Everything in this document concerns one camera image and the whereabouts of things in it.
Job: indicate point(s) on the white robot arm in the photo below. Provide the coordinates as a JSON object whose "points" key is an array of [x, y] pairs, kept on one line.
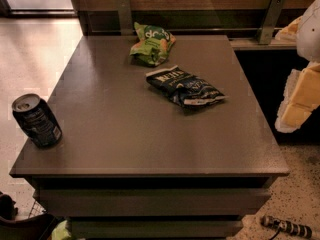
{"points": [[308, 34]]}

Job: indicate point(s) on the green bag under table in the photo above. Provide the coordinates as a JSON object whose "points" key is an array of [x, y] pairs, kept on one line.
{"points": [[61, 232]]}

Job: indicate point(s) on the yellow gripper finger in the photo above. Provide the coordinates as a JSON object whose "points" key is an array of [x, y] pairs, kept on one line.
{"points": [[289, 32], [301, 97]]}

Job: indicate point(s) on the left metal wall bracket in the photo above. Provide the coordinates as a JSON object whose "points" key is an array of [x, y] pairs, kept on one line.
{"points": [[125, 17]]}

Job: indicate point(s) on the dark pepsi can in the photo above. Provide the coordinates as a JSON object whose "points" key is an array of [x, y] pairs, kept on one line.
{"points": [[36, 120]]}

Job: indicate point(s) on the right metal wall bracket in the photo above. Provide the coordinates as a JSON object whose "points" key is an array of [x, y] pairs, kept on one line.
{"points": [[272, 14]]}

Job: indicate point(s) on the upper grey drawer front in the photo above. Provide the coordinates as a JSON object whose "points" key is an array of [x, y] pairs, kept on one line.
{"points": [[151, 202]]}

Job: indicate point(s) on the grey drawer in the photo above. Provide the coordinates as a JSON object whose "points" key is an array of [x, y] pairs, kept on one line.
{"points": [[154, 229], [151, 202]]}

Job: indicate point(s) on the lower grey drawer front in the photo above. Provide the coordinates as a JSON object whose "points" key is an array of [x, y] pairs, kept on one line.
{"points": [[154, 229]]}

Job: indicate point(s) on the dark chair at corner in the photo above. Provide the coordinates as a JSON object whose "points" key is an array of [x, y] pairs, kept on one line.
{"points": [[39, 227]]}

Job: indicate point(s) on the green rice chip bag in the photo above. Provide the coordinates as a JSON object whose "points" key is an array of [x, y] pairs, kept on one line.
{"points": [[154, 44]]}

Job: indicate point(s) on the black white striped tool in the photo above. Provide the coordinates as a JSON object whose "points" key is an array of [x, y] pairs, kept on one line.
{"points": [[287, 227]]}

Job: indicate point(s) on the metal wall bracket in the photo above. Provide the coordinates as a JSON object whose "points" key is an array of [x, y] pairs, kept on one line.
{"points": [[125, 17], [272, 14]]}

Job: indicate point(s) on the dark blue chip bag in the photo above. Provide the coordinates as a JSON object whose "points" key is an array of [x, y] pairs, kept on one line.
{"points": [[183, 88]]}

